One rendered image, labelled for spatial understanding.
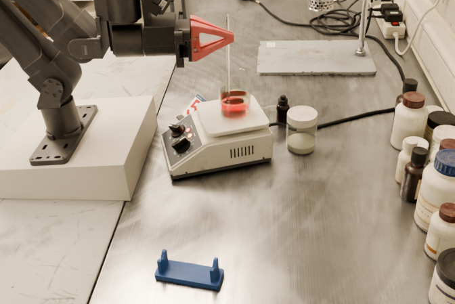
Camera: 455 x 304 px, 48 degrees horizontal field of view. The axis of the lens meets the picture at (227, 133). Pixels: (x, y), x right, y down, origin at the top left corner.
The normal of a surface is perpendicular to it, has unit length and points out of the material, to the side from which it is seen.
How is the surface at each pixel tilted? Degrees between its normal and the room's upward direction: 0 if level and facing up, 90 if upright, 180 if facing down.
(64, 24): 86
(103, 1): 88
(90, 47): 88
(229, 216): 0
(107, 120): 4
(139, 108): 4
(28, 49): 78
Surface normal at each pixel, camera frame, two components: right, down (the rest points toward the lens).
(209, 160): 0.25, 0.52
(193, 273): -0.04, -0.83
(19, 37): 0.00, 0.46
